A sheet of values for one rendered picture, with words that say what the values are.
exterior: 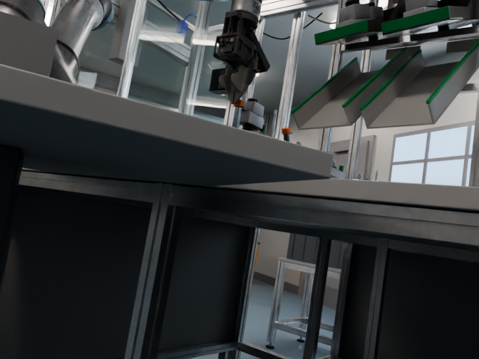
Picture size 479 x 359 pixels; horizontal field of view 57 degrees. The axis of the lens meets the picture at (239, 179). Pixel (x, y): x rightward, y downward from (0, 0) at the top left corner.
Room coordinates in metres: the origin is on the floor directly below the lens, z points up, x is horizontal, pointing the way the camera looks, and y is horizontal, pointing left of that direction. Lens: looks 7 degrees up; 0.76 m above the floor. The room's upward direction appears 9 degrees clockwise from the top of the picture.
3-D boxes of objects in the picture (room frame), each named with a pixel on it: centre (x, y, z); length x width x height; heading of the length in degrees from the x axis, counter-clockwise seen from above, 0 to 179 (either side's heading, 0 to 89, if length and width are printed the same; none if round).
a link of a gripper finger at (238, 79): (1.02, 0.04, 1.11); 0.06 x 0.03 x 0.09; 142
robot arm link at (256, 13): (1.03, 0.05, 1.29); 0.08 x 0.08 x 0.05
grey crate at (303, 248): (3.10, -0.78, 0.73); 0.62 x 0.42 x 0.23; 52
